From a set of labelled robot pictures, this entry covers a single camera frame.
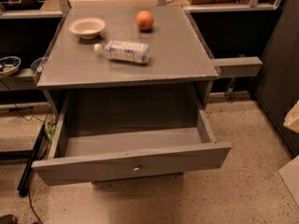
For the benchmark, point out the grey side shelf beam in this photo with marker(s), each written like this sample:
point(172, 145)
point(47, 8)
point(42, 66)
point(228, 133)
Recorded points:
point(238, 67)

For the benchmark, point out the beige paper bowl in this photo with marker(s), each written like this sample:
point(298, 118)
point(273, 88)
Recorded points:
point(87, 28)

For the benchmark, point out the dark shoe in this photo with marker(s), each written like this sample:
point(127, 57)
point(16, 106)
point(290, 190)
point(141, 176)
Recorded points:
point(8, 219)

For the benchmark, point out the black floor bar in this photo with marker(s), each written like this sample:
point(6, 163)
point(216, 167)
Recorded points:
point(23, 187)

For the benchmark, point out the blue patterned bowl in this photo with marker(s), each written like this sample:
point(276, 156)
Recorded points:
point(9, 65)

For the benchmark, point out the orange fruit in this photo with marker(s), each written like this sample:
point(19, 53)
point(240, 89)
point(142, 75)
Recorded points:
point(144, 20)

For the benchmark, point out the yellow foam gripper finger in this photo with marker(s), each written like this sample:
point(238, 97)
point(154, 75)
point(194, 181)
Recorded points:
point(291, 120)

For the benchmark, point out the clear plastic water bottle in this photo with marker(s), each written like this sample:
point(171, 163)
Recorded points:
point(124, 51)

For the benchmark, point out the light floor panel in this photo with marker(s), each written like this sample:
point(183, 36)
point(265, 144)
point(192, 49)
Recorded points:
point(290, 175)

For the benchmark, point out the grey drawer cabinet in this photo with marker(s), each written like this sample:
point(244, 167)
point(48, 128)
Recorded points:
point(177, 58)

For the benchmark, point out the grey top drawer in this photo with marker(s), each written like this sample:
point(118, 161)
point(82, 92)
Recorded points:
point(119, 134)

